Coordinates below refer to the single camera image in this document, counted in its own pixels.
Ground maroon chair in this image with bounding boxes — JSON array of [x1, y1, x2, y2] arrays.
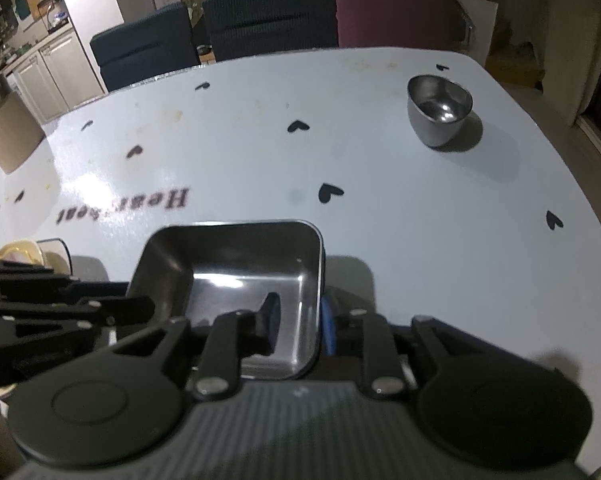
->
[[331, 0, 469, 54]]

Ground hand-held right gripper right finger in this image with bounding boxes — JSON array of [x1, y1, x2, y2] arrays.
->
[[320, 297, 481, 400]]

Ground beige jug with steel lid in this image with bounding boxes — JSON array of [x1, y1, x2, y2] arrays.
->
[[0, 91, 46, 175]]

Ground small steel cup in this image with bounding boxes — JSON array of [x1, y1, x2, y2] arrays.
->
[[407, 74, 474, 149]]

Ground small square steel container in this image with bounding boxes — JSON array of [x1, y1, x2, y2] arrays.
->
[[125, 220, 324, 380]]

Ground cream two-handled bowl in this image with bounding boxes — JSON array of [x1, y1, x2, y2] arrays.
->
[[0, 240, 44, 267]]

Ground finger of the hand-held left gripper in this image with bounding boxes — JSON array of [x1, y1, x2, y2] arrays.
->
[[0, 294, 156, 345], [0, 256, 82, 294]]

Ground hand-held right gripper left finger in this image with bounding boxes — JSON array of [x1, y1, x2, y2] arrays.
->
[[113, 292, 282, 401]]

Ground white kitchen cabinets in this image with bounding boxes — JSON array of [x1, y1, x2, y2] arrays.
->
[[0, 0, 95, 124]]

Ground navy blue chair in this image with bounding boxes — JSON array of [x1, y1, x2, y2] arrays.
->
[[203, 0, 340, 63], [89, 2, 202, 94]]

